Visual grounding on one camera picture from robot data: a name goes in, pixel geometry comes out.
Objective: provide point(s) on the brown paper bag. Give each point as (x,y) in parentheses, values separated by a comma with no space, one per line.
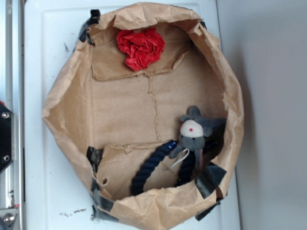
(108,119)

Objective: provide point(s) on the grey plush mouse toy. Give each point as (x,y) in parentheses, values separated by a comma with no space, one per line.
(193,132)

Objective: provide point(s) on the white tray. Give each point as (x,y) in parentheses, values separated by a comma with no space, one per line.
(55,197)

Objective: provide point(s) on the black mounting bracket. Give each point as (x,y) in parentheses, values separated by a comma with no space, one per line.
(6,132)

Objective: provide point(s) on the aluminium frame rail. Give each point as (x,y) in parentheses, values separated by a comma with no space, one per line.
(12,204)

